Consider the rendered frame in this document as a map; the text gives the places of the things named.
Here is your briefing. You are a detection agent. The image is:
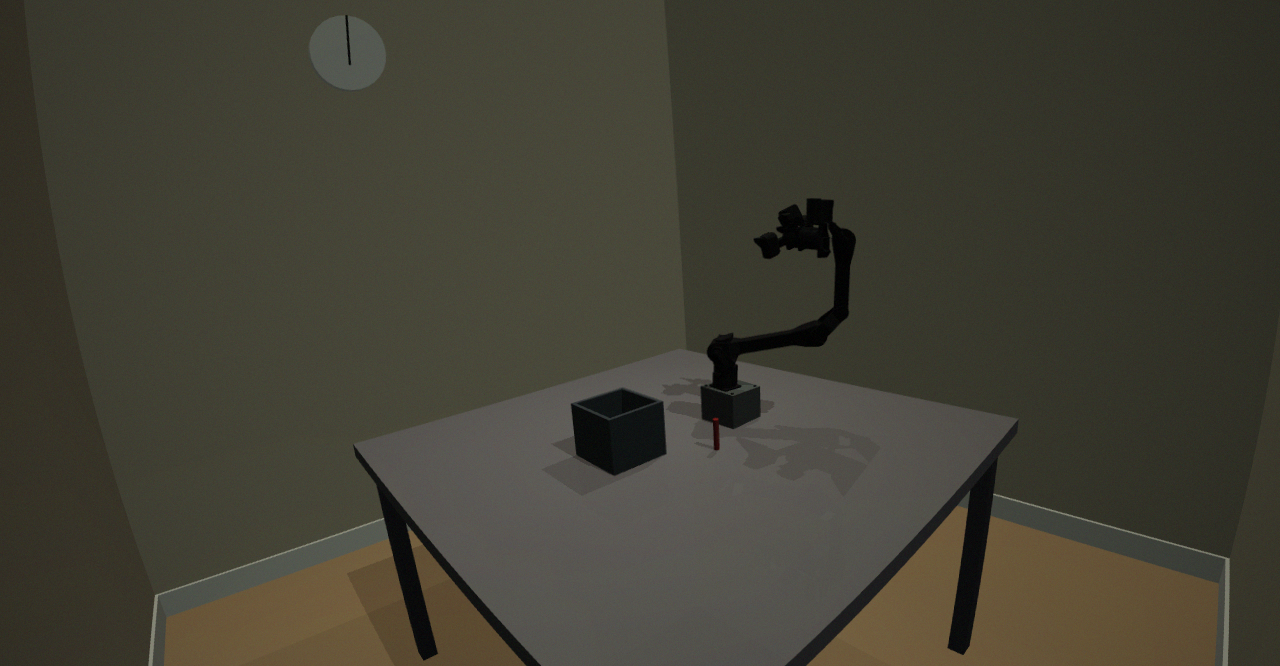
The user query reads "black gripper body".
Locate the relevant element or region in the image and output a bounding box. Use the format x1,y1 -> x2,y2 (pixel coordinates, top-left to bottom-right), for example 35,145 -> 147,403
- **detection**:
759,215 -> 813,259

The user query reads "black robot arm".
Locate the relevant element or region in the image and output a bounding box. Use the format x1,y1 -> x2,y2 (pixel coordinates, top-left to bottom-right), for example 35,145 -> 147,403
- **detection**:
707,199 -> 856,392

